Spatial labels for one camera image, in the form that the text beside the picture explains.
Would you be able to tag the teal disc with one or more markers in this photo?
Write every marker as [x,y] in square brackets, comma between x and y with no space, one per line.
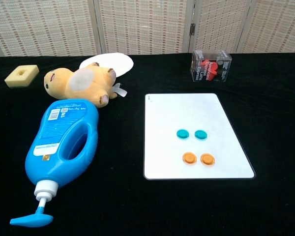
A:
[183,134]
[200,134]

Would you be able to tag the orange disc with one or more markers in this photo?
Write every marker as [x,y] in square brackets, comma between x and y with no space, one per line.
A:
[188,158]
[207,159]

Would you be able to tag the white rectangular board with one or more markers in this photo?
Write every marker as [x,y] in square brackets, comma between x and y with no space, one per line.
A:
[167,113]

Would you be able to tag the white round plate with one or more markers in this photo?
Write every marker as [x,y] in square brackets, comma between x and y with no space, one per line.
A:
[120,62]

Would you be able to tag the yellow plush toy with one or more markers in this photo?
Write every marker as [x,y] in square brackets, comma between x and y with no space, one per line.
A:
[88,83]

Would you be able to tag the clear box with red capsules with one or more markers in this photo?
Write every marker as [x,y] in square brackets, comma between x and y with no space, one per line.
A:
[211,68]

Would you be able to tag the black table cloth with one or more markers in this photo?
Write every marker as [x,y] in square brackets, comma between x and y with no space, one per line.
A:
[137,209]

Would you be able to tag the woven bamboo screen panel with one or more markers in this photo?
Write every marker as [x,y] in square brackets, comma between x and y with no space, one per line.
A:
[218,24]
[277,24]
[44,27]
[142,24]

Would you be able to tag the dark metal screen hinge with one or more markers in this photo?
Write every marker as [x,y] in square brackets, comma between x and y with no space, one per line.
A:
[192,29]

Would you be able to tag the blue pump detergent bottle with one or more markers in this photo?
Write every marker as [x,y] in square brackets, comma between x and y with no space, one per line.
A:
[46,167]

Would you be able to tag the yellow square sponge block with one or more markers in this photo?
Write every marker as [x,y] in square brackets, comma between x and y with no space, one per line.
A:
[12,79]

